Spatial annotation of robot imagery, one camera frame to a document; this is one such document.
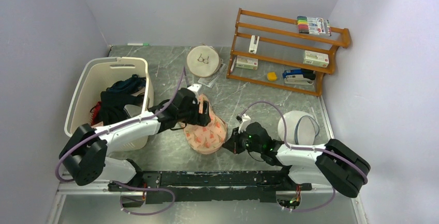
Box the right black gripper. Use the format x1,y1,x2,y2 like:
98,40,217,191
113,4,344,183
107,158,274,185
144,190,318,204
223,126,263,154

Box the pink floral mesh laundry bag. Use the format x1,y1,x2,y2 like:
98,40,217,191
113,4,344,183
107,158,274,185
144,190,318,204
180,94,227,155

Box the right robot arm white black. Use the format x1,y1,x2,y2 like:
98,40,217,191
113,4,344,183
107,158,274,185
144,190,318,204
223,122,371,198

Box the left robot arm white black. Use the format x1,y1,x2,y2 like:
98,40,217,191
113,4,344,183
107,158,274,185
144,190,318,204
57,84,211,191

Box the paper leaflet under bag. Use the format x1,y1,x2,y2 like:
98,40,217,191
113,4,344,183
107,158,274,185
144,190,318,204
198,64,226,88

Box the round beige mesh bag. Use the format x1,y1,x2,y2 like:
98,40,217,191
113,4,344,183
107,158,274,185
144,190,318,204
186,45,223,78

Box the white dome mesh bag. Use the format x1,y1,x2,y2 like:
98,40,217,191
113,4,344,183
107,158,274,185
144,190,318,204
277,111,319,145

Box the cream plastic laundry basket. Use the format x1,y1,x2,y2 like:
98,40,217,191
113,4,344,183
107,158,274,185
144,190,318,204
64,57,154,137

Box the white box left shelf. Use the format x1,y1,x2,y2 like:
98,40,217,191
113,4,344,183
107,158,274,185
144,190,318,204
236,55,258,70

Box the white box shelf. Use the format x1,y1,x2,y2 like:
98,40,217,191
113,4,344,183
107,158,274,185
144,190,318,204
236,55,258,70
303,50,329,68

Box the dark clothes in basket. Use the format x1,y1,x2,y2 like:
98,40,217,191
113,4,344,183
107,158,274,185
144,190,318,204
89,74,147,127

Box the yellow small object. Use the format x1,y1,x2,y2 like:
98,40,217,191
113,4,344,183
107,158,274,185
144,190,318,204
267,72,277,81

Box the white small device on shelf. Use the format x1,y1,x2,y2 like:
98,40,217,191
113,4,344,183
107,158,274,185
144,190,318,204
248,35,260,54

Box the white green marker pen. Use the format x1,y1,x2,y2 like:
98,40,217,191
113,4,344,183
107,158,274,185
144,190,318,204
127,43,149,47

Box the white stapler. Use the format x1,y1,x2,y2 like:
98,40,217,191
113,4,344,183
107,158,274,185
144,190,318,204
284,78,314,85

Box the blue black stapler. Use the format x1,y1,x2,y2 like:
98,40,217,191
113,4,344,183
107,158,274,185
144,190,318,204
282,69,316,80

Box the wooden shelf rack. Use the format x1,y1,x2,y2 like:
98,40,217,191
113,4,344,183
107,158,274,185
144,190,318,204
226,8,352,96

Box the white box right shelf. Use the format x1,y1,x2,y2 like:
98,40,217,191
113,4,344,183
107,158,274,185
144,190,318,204
303,50,329,68

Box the coloured marker pen pack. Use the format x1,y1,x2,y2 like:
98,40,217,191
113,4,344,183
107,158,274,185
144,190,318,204
297,16,332,36

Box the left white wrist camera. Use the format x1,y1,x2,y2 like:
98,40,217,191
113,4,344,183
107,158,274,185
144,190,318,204
187,83,202,97

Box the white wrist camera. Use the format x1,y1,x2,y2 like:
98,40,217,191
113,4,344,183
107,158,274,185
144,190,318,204
187,83,202,97
236,114,251,133

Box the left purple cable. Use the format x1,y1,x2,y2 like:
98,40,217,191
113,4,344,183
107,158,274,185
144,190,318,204
55,66,188,216

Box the purple cable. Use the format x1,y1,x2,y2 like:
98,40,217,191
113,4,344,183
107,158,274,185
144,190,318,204
237,101,369,213
55,66,188,216

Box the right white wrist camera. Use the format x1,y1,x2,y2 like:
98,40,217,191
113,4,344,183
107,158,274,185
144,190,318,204
236,114,251,133

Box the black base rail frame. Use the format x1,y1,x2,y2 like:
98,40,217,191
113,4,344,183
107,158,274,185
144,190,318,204
58,169,357,213

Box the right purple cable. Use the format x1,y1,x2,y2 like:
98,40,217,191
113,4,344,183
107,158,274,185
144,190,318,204
237,101,369,213

